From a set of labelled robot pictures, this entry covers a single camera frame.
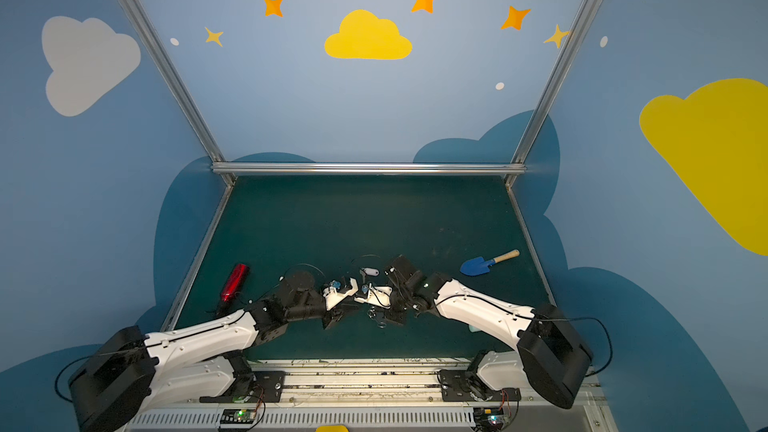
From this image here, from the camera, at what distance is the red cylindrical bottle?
0.90m

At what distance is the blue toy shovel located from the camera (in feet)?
3.21

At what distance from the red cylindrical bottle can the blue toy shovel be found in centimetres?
72

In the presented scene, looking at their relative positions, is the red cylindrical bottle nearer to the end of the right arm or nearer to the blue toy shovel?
the end of the right arm
